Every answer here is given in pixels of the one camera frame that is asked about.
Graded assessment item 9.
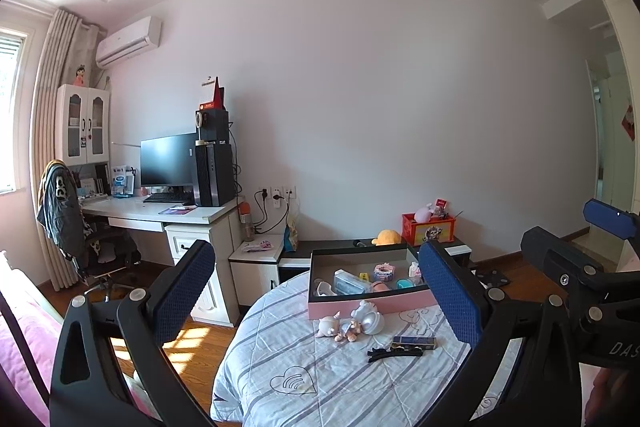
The blue gold slim box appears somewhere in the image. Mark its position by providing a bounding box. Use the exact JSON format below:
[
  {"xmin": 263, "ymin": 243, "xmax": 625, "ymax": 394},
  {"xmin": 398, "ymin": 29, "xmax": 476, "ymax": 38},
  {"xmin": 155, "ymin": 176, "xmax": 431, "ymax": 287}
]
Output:
[{"xmin": 392, "ymin": 335, "xmax": 437, "ymax": 351}]

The white block figure model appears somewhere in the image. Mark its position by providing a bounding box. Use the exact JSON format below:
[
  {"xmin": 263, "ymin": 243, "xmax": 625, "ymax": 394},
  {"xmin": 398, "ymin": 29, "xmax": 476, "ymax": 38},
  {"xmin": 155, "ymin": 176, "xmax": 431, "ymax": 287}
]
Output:
[{"xmin": 408, "ymin": 261, "xmax": 423, "ymax": 286}]

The white round toy lamp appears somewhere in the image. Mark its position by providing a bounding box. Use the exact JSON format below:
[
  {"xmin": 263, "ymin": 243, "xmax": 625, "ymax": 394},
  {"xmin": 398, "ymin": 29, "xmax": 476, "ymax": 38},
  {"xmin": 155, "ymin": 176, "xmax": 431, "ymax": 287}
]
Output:
[{"xmin": 350, "ymin": 300, "xmax": 385, "ymax": 336}]

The pink block donut model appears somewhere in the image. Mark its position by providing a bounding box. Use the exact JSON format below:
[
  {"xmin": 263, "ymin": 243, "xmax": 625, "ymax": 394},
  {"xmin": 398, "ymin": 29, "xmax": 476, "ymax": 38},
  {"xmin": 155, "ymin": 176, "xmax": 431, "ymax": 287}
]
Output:
[{"xmin": 373, "ymin": 262, "xmax": 396, "ymax": 282}]

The baby doll figurine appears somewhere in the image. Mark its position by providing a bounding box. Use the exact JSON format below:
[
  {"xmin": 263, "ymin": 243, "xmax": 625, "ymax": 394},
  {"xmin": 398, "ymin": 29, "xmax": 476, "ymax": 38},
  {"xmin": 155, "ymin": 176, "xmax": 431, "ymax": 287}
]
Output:
[{"xmin": 314, "ymin": 313, "xmax": 362, "ymax": 343}]

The white plug adapter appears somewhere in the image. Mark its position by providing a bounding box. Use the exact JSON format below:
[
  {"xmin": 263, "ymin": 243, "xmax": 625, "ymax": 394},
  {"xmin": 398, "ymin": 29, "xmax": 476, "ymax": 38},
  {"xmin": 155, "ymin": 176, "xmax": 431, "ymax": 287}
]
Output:
[{"xmin": 314, "ymin": 279, "xmax": 336, "ymax": 297}]

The black bathroom scale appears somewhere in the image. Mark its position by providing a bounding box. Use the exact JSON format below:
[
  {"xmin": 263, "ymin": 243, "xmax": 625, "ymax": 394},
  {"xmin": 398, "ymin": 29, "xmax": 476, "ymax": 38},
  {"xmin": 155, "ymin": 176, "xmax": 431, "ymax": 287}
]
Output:
[{"xmin": 473, "ymin": 269, "xmax": 511, "ymax": 289}]

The black office chair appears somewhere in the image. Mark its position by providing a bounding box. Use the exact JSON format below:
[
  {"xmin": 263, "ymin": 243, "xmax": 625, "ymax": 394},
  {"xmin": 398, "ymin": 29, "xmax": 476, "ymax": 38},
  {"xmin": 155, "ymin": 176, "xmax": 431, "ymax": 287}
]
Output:
[{"xmin": 37, "ymin": 159, "xmax": 141, "ymax": 301}]

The pink plush toy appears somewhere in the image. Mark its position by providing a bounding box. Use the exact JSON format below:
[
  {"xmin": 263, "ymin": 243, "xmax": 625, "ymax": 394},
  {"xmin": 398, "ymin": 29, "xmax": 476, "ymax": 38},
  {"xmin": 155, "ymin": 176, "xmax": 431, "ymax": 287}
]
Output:
[{"xmin": 413, "ymin": 204, "xmax": 434, "ymax": 225}]

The clear teal lid container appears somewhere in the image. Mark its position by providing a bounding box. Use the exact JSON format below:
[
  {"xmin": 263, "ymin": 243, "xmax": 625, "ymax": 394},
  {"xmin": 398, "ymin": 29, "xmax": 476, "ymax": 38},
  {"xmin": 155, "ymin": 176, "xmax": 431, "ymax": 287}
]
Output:
[{"xmin": 396, "ymin": 279, "xmax": 416, "ymax": 289}]

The red toy storage box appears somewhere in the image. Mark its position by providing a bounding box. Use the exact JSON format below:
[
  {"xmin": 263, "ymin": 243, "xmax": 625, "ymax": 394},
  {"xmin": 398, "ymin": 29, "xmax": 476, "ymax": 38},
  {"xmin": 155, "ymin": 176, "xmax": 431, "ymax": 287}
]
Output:
[{"xmin": 401, "ymin": 213, "xmax": 457, "ymax": 247}]

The pink green storage box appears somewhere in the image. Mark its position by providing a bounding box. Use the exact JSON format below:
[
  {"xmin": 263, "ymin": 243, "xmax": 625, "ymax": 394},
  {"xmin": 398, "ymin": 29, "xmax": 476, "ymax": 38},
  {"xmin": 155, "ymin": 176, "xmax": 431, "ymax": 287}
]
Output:
[{"xmin": 308, "ymin": 244, "xmax": 436, "ymax": 320}]

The striped quilted tablecloth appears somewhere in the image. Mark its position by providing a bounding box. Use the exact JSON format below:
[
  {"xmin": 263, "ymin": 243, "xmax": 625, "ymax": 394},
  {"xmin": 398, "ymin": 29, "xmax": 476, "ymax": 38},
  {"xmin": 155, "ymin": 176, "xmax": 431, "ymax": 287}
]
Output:
[{"xmin": 209, "ymin": 267, "xmax": 524, "ymax": 427}]

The white desk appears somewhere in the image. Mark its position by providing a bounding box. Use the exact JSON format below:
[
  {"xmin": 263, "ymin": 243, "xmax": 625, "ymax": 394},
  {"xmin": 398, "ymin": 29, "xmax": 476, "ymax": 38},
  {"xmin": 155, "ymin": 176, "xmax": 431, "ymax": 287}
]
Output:
[{"xmin": 82, "ymin": 197, "xmax": 242, "ymax": 327}]

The rose gold tape roll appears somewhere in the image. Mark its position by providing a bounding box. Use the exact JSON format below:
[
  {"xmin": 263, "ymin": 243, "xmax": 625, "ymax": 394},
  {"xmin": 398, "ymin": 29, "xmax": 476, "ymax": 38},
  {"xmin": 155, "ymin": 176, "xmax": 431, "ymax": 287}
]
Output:
[{"xmin": 371, "ymin": 281, "xmax": 390, "ymax": 293}]

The yellow octopus plush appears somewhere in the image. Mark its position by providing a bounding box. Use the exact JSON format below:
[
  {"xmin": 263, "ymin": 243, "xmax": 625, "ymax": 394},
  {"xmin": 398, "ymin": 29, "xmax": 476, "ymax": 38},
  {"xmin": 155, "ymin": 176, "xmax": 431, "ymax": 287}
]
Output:
[{"xmin": 371, "ymin": 229, "xmax": 402, "ymax": 247}]

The white side table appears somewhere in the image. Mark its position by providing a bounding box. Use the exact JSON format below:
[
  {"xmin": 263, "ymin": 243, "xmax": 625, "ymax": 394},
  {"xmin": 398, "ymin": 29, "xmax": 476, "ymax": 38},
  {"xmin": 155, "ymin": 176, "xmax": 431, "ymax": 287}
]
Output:
[{"xmin": 229, "ymin": 234, "xmax": 283, "ymax": 307}]

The clear plastic case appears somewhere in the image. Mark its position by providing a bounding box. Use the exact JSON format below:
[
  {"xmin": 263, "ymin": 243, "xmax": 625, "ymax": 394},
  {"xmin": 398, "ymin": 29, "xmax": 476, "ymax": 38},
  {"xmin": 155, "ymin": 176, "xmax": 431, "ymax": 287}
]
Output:
[{"xmin": 333, "ymin": 269, "xmax": 371, "ymax": 296}]

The orange cap bottle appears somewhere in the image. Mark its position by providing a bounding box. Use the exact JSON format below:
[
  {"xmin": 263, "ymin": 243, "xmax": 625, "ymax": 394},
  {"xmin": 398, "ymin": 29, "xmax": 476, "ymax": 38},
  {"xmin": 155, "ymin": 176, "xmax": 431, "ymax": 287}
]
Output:
[{"xmin": 238, "ymin": 202, "xmax": 254, "ymax": 241}]

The low black white cabinet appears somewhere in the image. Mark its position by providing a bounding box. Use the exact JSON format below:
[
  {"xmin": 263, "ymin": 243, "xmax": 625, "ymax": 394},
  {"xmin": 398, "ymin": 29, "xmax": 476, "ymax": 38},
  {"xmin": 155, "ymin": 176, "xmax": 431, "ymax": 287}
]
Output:
[{"xmin": 276, "ymin": 235, "xmax": 474, "ymax": 287}]

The black computer monitor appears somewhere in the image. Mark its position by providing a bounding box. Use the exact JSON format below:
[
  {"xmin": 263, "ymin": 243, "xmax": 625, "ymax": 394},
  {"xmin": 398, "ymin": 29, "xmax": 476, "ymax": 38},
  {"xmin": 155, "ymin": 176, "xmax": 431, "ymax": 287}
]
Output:
[{"xmin": 140, "ymin": 133, "xmax": 196, "ymax": 186}]

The black computer tower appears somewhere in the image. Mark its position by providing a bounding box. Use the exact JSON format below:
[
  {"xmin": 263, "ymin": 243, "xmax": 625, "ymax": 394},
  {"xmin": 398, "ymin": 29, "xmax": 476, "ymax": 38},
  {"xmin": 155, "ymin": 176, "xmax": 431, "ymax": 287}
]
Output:
[{"xmin": 193, "ymin": 141, "xmax": 235, "ymax": 207}]

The snack bag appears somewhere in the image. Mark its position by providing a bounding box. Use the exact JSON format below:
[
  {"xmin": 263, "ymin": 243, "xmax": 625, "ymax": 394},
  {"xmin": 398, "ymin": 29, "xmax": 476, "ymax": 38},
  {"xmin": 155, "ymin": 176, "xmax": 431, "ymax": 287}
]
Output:
[{"xmin": 283, "ymin": 212, "xmax": 298, "ymax": 254}]

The white glass door cabinet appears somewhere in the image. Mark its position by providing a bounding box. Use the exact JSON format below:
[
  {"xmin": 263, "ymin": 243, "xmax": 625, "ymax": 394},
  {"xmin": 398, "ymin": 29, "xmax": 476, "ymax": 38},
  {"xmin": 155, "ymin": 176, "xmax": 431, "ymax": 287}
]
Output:
[{"xmin": 54, "ymin": 84, "xmax": 111, "ymax": 166}]

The black speaker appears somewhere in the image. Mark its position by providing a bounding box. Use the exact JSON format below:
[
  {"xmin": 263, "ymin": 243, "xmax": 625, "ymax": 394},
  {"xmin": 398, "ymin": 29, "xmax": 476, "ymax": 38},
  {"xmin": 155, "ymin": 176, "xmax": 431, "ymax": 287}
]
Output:
[{"xmin": 195, "ymin": 108, "xmax": 229, "ymax": 143}]

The red paper bag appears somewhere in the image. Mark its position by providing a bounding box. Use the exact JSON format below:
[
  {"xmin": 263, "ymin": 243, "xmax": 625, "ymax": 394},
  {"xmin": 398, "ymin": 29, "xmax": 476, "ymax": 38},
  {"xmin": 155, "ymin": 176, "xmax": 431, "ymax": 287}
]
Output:
[{"xmin": 198, "ymin": 77, "xmax": 224, "ymax": 110}]

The beige curtain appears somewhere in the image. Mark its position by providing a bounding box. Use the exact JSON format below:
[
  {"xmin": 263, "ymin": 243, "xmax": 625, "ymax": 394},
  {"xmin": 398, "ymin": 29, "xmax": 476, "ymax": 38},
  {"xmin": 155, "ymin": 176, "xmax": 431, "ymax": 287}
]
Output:
[{"xmin": 29, "ymin": 7, "xmax": 101, "ymax": 293}]

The white air conditioner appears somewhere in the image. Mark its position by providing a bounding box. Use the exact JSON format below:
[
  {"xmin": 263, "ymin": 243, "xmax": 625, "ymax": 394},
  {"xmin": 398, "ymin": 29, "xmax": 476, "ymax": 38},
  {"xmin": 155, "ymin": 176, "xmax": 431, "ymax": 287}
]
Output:
[{"xmin": 96, "ymin": 16, "xmax": 163, "ymax": 69}]

